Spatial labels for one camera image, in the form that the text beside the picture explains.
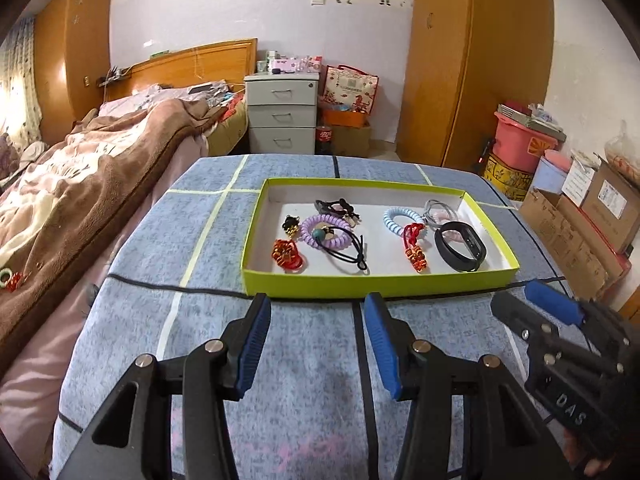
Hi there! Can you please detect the wooden bed headboard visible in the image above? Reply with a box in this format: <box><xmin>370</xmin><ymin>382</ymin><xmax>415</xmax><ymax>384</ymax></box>
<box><xmin>102</xmin><ymin>37</ymin><xmax>258</xmax><ymax>103</ymax></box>

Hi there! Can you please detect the large wooden wardrobe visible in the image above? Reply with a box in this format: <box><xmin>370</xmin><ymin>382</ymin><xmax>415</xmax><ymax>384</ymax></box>
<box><xmin>397</xmin><ymin>0</ymin><xmax>556</xmax><ymax>176</ymax></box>

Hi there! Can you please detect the small brown cardboard box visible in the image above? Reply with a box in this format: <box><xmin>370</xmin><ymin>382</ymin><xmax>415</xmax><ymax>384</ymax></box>
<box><xmin>332</xmin><ymin>120</ymin><xmax>373</xmax><ymax>157</ymax></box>

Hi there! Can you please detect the black fitness band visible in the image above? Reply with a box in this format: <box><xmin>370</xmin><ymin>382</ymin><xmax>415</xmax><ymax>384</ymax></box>
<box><xmin>434</xmin><ymin>221</ymin><xmax>488</xmax><ymax>273</ymax></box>

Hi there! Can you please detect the clear plastic bracelet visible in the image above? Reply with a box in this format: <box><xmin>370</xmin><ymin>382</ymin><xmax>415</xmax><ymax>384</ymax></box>
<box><xmin>422</xmin><ymin>198</ymin><xmax>461</xmax><ymax>226</ymax></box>

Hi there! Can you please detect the clear plastic bag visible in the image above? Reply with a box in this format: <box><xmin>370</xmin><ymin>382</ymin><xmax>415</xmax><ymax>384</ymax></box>
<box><xmin>602</xmin><ymin>120</ymin><xmax>640</xmax><ymax>186</ymax></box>

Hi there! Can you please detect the white printed carton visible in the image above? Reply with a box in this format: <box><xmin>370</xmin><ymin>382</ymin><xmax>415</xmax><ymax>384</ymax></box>
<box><xmin>560</xmin><ymin>152</ymin><xmax>598</xmax><ymax>206</ymax></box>

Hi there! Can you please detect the light blue storage box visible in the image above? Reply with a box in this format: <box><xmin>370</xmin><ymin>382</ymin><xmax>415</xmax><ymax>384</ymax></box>
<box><xmin>532</xmin><ymin>149</ymin><xmax>573</xmax><ymax>196</ymax></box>

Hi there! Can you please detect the blue spiral hair tie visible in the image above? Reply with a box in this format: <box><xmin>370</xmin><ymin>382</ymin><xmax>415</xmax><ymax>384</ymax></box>
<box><xmin>382</xmin><ymin>206</ymin><xmax>423</xmax><ymax>236</ymax></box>

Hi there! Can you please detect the orange box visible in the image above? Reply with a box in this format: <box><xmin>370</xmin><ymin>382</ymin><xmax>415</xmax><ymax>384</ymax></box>
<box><xmin>322</xmin><ymin>107</ymin><xmax>368</xmax><ymax>128</ymax></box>

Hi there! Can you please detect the red cord gold bead charm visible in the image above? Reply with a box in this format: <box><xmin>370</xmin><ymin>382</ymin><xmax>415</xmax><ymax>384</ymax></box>
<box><xmin>400</xmin><ymin>222</ymin><xmax>432</xmax><ymax>275</ymax></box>

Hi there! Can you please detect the red and black tool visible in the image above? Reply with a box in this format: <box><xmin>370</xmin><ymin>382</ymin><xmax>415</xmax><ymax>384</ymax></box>
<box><xmin>475</xmin><ymin>132</ymin><xmax>493</xmax><ymax>171</ymax></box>

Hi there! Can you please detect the pink printed box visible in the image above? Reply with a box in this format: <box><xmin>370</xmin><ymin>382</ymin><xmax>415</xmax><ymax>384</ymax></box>
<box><xmin>267</xmin><ymin>56</ymin><xmax>321</xmax><ymax>75</ymax></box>

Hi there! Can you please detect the large open cardboard box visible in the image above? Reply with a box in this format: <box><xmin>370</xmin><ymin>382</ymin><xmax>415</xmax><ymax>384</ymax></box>
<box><xmin>520</xmin><ymin>187</ymin><xmax>626</xmax><ymax>296</ymax></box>

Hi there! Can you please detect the blue patterned tablecloth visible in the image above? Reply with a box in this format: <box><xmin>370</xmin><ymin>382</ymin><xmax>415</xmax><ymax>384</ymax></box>
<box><xmin>50</xmin><ymin>154</ymin><xmax>601</xmax><ymax>480</ymax></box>

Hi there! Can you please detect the yellow patterned tin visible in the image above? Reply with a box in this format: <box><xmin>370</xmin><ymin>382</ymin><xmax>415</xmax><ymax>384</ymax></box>
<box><xmin>482</xmin><ymin>152</ymin><xmax>536</xmax><ymax>203</ymax></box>

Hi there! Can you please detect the red and white gift bag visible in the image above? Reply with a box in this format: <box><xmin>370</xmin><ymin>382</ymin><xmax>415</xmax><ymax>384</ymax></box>
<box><xmin>320</xmin><ymin>65</ymin><xmax>380</xmax><ymax>116</ymax></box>

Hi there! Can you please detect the red knot bracelet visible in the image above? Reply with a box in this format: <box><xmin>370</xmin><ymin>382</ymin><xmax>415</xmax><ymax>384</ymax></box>
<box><xmin>271</xmin><ymin>239</ymin><xmax>306</xmax><ymax>275</ymax></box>

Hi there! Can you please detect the cola bottle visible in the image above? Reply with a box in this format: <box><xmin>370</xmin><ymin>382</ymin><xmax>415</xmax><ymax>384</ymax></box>
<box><xmin>315</xmin><ymin>124</ymin><xmax>335</xmax><ymax>156</ymax></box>

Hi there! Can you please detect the yellow mattress sheet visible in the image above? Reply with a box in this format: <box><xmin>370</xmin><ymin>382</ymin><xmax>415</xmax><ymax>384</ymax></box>
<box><xmin>207</xmin><ymin>107</ymin><xmax>248</xmax><ymax>156</ymax></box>

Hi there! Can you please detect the striped flat box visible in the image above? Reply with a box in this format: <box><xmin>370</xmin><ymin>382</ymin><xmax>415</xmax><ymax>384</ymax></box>
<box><xmin>497</xmin><ymin>102</ymin><xmax>566</xmax><ymax>141</ymax></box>

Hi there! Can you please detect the jade ring red knot charm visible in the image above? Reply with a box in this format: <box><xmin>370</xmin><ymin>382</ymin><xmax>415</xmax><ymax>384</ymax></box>
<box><xmin>0</xmin><ymin>267</ymin><xmax>31</xmax><ymax>292</ymax></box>

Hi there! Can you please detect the pink spiral hair tie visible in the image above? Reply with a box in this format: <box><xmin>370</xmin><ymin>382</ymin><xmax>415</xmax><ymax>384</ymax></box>
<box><xmin>432</xmin><ymin>212</ymin><xmax>466</xmax><ymax>241</ymax></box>

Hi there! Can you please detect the pile of clothes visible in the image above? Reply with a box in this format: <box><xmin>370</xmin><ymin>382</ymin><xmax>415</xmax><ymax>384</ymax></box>
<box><xmin>187</xmin><ymin>79</ymin><xmax>246</xmax><ymax>111</ymax></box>

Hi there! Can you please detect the green-rimmed white cardboard box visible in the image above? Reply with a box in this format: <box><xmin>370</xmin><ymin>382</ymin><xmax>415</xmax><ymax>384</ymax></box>
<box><xmin>241</xmin><ymin>177</ymin><xmax>521</xmax><ymax>298</ymax></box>

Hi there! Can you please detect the person's right hand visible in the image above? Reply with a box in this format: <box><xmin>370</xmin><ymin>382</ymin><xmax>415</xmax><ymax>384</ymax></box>
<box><xmin>582</xmin><ymin>455</ymin><xmax>618</xmax><ymax>480</ymax></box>

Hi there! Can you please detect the grey three-drawer cabinet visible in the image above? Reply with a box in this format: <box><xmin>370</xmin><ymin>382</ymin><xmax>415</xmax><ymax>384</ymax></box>
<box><xmin>243</xmin><ymin>71</ymin><xmax>320</xmax><ymax>155</ymax></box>

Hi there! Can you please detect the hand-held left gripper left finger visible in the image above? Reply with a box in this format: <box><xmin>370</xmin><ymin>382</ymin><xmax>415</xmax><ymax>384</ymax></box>
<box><xmin>52</xmin><ymin>292</ymin><xmax>272</xmax><ymax>480</ymax></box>

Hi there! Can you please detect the labelled brown cardboard box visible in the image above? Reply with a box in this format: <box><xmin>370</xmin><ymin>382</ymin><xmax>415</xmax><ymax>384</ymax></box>
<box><xmin>580</xmin><ymin>162</ymin><xmax>640</xmax><ymax>253</ymax></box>

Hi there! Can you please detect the bed with brown blanket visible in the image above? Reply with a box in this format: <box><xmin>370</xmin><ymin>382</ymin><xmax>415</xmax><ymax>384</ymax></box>
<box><xmin>0</xmin><ymin>85</ymin><xmax>211</xmax><ymax>461</ymax></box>

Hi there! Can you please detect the black elastic teal bead tie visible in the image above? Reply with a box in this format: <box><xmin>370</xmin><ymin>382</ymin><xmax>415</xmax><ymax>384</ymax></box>
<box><xmin>310</xmin><ymin>225</ymin><xmax>371</xmax><ymax>275</ymax></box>

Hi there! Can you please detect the purple spiral hair tie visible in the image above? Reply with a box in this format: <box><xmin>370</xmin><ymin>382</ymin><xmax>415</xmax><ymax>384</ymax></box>
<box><xmin>300</xmin><ymin>213</ymin><xmax>347</xmax><ymax>251</ymax></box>

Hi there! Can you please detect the brown fleece blanket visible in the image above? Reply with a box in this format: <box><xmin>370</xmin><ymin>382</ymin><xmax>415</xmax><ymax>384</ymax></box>
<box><xmin>0</xmin><ymin>97</ymin><xmax>226</xmax><ymax>361</ymax></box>

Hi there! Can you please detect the black bow hair tie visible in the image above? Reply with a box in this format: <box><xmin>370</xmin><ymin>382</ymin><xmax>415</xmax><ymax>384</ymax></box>
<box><xmin>314</xmin><ymin>197</ymin><xmax>362</xmax><ymax>223</ymax></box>

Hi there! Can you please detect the narrow wooden wardrobe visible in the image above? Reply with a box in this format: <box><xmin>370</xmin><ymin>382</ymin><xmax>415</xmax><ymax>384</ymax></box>
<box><xmin>32</xmin><ymin>0</ymin><xmax>115</xmax><ymax>146</ymax></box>

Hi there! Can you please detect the pink plastic bin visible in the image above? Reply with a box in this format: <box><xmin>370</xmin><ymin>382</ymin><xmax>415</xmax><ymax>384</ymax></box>
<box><xmin>492</xmin><ymin>110</ymin><xmax>558</xmax><ymax>173</ymax></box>

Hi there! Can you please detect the dotted curtain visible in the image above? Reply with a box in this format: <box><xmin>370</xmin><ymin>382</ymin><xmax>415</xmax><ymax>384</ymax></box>
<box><xmin>0</xmin><ymin>15</ymin><xmax>43</xmax><ymax>146</ymax></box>

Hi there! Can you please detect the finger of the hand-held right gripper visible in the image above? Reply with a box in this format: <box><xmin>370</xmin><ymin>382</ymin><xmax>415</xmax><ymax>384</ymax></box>
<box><xmin>490</xmin><ymin>290</ymin><xmax>561</xmax><ymax>347</ymax></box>
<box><xmin>522</xmin><ymin>280</ymin><xmax>587</xmax><ymax>327</ymax></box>

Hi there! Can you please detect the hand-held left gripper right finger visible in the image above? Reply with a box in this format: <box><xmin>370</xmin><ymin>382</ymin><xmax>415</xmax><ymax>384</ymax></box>
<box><xmin>364</xmin><ymin>292</ymin><xmax>576</xmax><ymax>480</ymax></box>

